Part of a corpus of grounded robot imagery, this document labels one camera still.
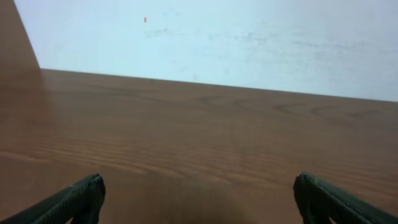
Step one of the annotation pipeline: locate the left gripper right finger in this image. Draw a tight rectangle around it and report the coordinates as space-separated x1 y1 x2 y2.
293 172 397 224

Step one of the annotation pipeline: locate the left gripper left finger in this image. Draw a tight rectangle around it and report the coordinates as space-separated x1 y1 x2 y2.
1 174 106 224

